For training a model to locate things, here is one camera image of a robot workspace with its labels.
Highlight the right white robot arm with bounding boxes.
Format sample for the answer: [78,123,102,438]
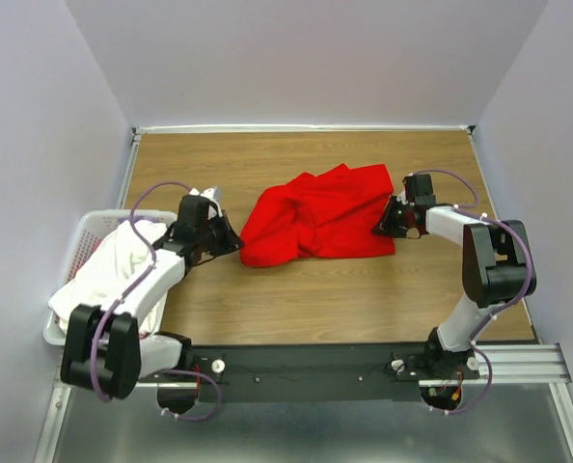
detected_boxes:
[372,170,536,379]

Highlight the white t shirt in basket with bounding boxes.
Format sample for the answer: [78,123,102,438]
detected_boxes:
[47,217,175,341]

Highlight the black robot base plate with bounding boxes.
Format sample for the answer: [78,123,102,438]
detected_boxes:
[136,342,480,416]

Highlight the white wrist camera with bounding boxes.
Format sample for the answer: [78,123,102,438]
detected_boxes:
[189,186,223,219]
[395,189,409,206]

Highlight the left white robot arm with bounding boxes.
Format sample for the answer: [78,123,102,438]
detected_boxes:
[60,187,244,400]

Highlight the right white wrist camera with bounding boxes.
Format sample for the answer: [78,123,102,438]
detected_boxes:
[395,189,409,206]

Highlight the red t shirt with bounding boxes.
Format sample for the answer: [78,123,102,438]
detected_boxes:
[240,164,396,268]

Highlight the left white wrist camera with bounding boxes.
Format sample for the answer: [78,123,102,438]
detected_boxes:
[189,186,223,219]

